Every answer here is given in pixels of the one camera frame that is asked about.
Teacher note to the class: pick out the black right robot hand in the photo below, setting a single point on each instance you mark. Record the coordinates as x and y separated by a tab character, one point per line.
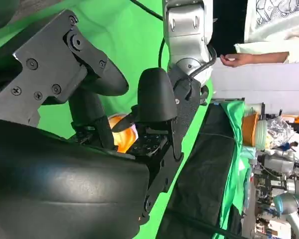
64	179

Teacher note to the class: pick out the orange white toy bread roll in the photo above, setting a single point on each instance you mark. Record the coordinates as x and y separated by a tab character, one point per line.
123	142

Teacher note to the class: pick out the lilac plate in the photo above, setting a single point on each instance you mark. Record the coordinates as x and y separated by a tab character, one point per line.
134	129

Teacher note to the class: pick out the black backdrop cloth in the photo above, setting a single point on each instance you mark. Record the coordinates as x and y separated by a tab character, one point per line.
204	159

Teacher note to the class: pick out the green table cloth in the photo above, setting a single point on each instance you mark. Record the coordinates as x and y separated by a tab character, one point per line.
129	42

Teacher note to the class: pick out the draped light green cloth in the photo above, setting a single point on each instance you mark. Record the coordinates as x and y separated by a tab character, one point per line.
235	149

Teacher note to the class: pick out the person's hand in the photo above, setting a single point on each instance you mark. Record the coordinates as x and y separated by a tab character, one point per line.
233	59

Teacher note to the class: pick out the silver foil bag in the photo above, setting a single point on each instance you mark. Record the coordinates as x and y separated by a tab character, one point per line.
280	130

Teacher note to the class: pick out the person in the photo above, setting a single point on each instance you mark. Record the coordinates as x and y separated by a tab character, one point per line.
276	25

